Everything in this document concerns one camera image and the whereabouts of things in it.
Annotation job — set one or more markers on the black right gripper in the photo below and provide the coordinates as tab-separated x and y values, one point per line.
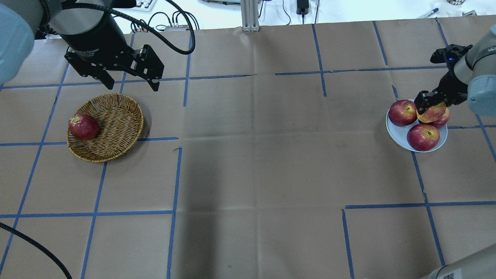
452	86

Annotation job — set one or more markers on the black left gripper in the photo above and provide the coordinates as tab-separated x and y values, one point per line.
94	37

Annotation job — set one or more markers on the red yellow apple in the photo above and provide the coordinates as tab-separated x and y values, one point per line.
432	114

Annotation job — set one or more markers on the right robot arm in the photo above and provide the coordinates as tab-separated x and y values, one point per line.
471	78

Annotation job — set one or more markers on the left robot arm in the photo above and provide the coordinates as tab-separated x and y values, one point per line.
21	19

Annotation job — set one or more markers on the red apple on plate left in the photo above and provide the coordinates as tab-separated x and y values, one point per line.
402	113

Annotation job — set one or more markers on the red apple on plate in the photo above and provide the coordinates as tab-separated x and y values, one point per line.
423	137
402	113
442	121

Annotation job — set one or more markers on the red apple on plate back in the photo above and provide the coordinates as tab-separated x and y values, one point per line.
442	121

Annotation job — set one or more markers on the red apple on plate front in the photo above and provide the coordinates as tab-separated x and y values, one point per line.
423	137

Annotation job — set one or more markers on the light blue plate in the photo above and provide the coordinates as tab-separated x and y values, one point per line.
399	134

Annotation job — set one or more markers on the woven wicker basket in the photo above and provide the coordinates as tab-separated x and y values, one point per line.
121	122

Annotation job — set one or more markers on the dark red apple in basket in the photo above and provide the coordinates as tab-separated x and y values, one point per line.
83	126

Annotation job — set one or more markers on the blue white pen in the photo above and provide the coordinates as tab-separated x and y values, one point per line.
429	13

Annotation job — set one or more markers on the aluminium frame post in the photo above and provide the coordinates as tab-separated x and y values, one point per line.
249	16

